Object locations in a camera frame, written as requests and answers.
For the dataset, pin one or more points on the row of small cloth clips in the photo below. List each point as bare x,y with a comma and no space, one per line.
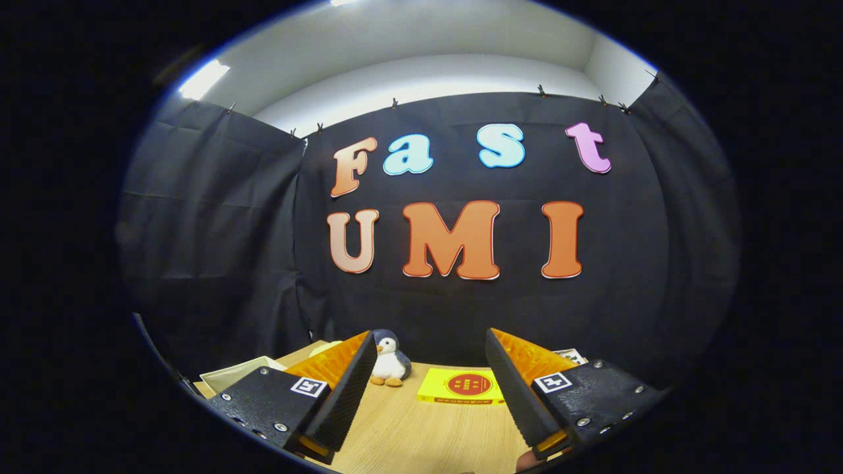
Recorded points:
541,91

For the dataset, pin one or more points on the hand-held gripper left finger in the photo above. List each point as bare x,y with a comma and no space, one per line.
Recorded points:
349,395

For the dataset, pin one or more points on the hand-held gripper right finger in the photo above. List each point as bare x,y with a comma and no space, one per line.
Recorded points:
517,395

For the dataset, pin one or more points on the yellow book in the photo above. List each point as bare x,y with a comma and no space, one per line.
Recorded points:
461,385

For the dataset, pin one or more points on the yellow round plush toy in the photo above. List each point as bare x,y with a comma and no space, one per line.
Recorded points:
331,345

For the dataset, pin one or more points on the penguin plush toy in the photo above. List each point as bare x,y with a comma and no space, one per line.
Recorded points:
392,362

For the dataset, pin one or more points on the brown fabric storage box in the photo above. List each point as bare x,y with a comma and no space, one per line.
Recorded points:
230,376

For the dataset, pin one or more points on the white floral print book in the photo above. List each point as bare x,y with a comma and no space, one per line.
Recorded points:
571,356

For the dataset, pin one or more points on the ceiling strip light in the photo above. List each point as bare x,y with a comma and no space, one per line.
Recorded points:
204,79

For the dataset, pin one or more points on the rectangular ceiling light panel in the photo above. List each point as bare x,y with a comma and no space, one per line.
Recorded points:
344,2

